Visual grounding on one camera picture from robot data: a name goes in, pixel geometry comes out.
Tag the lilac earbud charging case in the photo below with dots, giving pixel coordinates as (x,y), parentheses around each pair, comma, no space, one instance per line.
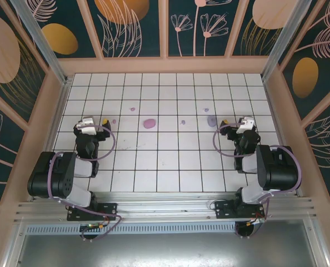
(211,121)

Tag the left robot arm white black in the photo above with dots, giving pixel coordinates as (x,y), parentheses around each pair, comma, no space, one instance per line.
(42,178)

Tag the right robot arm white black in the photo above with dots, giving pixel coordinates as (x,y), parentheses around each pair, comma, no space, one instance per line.
(279,169)

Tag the black controller module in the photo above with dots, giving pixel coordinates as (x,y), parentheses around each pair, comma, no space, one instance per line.
(245,231)
(90,235)

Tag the grey metal sheet panel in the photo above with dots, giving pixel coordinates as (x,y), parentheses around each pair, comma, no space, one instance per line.
(165,250)

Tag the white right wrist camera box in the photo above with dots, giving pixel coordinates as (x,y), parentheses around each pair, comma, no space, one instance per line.
(245,125)

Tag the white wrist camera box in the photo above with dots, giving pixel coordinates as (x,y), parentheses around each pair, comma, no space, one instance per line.
(245,125)
(87,123)

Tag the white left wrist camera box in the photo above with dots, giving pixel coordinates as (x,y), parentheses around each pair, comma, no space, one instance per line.
(87,123)

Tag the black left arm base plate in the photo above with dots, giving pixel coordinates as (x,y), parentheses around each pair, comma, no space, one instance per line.
(109,211)

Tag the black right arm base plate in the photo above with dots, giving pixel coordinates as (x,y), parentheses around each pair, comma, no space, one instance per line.
(223,210)

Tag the aluminium corner post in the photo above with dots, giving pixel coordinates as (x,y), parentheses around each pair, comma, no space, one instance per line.
(283,41)
(44,47)

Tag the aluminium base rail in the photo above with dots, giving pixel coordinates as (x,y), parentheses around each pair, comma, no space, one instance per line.
(165,205)

